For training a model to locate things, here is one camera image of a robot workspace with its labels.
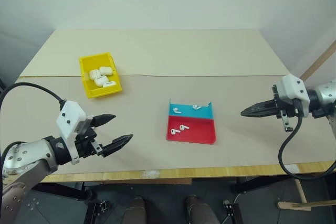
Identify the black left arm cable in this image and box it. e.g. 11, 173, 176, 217
0, 82, 67, 162

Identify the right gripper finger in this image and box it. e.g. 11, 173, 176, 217
240, 108, 277, 119
240, 100, 276, 114

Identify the black metal table frame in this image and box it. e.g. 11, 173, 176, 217
33, 176, 299, 224

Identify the dark rounded shape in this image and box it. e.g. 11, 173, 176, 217
125, 197, 146, 224
185, 194, 212, 224

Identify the blue plastic tray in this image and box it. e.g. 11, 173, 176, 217
167, 98, 215, 121

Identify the light wooden floor stand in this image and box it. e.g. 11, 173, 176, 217
277, 179, 336, 211

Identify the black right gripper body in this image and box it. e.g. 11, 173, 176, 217
271, 84, 299, 133

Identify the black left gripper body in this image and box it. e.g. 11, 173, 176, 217
75, 118, 106, 159

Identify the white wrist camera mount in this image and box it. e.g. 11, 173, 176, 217
56, 100, 87, 166
277, 73, 310, 118

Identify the red plastic tray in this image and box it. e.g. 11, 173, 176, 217
166, 115, 217, 145

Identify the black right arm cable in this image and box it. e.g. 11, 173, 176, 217
278, 99, 336, 182

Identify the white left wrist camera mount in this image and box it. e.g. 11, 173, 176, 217
56, 100, 87, 166

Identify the cream cardboard table sheet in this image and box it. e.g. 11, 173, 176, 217
20, 28, 291, 78

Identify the beige cardboard table sheet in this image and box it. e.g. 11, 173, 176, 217
0, 73, 336, 176

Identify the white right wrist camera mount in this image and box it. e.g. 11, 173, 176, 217
277, 73, 310, 118

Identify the light wooden slanted slat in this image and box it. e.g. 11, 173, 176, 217
299, 45, 336, 82

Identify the yellow plastic bin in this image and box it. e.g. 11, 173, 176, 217
79, 52, 124, 100

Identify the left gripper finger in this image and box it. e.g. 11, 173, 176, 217
101, 134, 134, 158
92, 113, 117, 128

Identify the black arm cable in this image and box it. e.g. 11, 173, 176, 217
278, 99, 336, 182
0, 82, 67, 162

